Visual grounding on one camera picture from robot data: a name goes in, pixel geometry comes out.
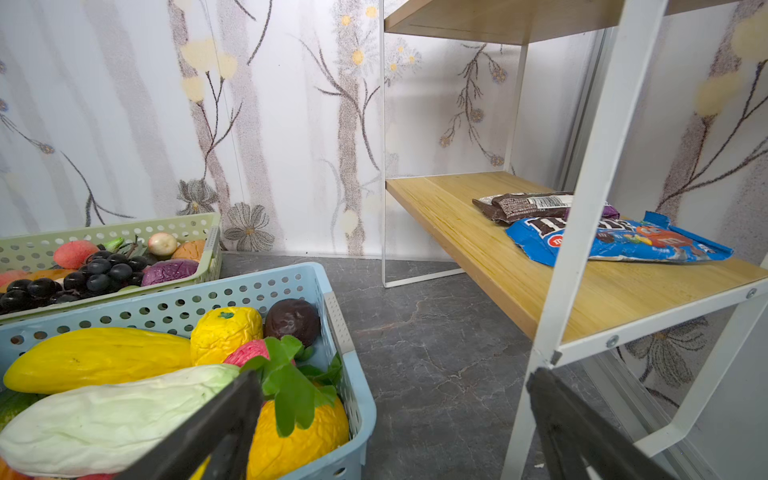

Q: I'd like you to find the white metal wooden shelf rack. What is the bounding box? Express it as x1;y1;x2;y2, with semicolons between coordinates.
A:
382;1;767;479

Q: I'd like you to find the light green plastic basket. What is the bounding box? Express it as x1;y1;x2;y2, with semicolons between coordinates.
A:
1;213;222;324

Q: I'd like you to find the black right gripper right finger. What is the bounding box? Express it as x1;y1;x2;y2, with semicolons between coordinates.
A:
526;368;673;479

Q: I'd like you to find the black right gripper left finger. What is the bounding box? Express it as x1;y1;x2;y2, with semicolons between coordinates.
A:
117;371;263;479

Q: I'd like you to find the yellow toy lemon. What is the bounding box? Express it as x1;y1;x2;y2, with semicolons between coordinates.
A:
190;307;263;366

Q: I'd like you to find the pink toy peach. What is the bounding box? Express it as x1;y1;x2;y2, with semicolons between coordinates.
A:
53;240;99;270

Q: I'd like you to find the brown candy bag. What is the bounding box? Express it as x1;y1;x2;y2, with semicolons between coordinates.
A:
472;192;574;226

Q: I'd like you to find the dark brown toy fruit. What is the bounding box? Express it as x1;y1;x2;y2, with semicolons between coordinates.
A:
264;298;321;347

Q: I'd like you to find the black toy grapes bunch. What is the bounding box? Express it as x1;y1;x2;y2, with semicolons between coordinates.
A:
1;250;150;314

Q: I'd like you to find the light blue plastic basket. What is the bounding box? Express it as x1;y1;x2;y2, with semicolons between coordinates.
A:
1;262;376;479

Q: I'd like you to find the pink red toy strawberry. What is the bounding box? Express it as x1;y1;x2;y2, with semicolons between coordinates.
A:
224;339;269;367

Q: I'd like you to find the orange yellow toy pumpkin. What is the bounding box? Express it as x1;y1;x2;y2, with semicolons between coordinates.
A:
246;397;349;479

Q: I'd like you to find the purple toy cabbage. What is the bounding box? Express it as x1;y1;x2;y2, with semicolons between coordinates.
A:
141;259;199;287

